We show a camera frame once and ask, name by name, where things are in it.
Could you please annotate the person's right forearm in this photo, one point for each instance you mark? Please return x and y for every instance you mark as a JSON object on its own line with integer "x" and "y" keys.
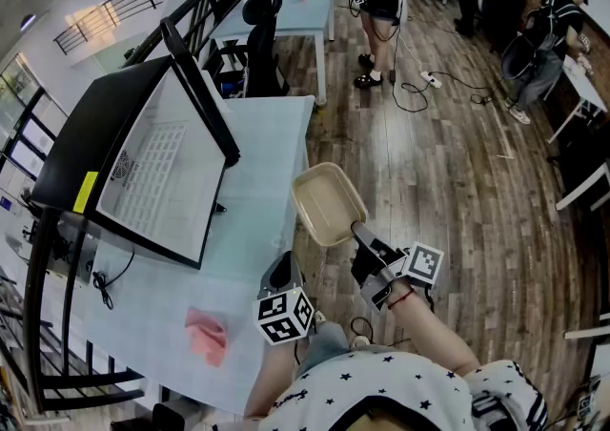
{"x": 429, "y": 329}

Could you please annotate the grey trousers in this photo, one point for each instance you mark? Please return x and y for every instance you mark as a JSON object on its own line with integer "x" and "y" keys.
{"x": 326, "y": 343}

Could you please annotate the black mini fridge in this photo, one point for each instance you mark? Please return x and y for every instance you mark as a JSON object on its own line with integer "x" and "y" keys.
{"x": 86, "y": 124}

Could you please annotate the beige food tray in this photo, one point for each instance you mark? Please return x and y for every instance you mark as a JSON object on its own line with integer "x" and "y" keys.
{"x": 324, "y": 205}

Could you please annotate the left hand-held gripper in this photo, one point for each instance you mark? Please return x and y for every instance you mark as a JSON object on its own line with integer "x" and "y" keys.
{"x": 281, "y": 314}

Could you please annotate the person's left forearm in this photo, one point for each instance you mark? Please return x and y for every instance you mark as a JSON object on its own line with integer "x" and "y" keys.
{"x": 271, "y": 381}

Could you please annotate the white star print shirt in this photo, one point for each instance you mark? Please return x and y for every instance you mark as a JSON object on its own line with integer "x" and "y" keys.
{"x": 381, "y": 386}

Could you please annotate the black metal railing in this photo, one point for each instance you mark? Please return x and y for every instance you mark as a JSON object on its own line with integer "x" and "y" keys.
{"x": 35, "y": 276}

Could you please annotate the black office chair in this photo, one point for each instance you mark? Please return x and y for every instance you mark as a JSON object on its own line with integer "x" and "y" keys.
{"x": 262, "y": 43}

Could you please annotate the person's white shoe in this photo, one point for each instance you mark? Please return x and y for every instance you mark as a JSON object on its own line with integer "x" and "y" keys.
{"x": 359, "y": 341}

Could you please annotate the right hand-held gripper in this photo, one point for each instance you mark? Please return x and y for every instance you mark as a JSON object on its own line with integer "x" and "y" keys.
{"x": 381, "y": 267}

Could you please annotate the white power strip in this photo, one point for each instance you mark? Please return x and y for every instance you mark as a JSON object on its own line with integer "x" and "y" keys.
{"x": 431, "y": 79}

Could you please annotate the pink cloth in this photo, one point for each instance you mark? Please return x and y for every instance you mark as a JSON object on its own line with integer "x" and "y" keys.
{"x": 205, "y": 336}

